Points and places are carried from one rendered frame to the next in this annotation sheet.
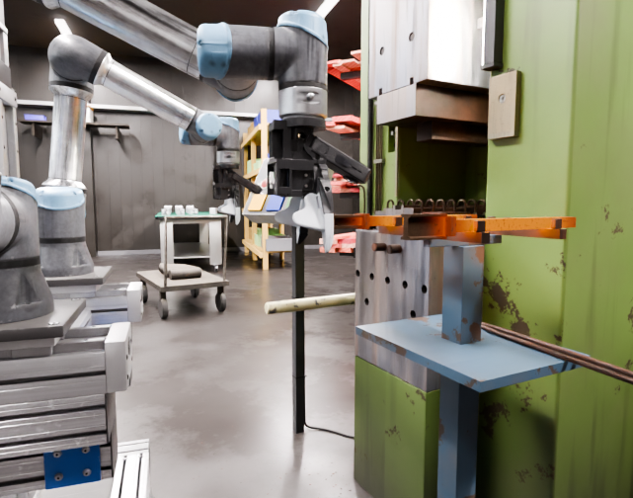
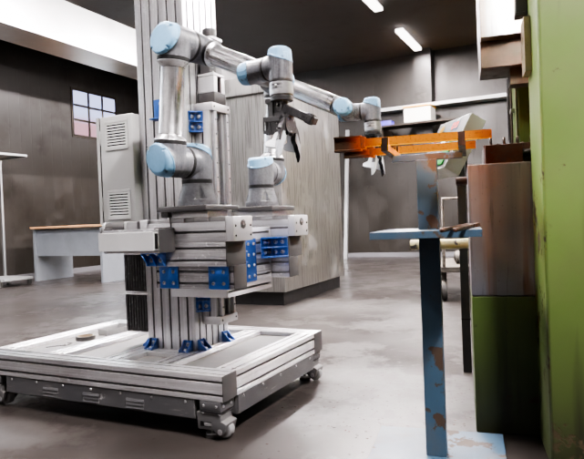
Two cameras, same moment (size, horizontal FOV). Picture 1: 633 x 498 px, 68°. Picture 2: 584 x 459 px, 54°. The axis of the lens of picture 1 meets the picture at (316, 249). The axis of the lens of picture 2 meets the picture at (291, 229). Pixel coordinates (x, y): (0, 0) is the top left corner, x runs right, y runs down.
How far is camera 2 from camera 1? 1.38 m
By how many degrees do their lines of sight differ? 45
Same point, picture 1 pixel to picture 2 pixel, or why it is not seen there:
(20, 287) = (199, 191)
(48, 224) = (251, 177)
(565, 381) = (556, 280)
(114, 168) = not seen: hidden behind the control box
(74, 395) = (214, 240)
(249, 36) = (252, 64)
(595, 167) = (578, 85)
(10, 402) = (193, 241)
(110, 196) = (452, 193)
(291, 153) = (272, 114)
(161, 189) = not seen: hidden behind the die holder
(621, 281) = not seen: outside the picture
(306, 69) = (273, 73)
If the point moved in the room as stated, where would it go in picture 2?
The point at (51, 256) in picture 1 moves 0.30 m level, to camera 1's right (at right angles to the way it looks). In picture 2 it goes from (251, 195) to (301, 190)
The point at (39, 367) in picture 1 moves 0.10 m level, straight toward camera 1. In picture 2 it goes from (202, 226) to (191, 227)
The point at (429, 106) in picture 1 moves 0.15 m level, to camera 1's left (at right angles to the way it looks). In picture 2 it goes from (496, 57) to (457, 66)
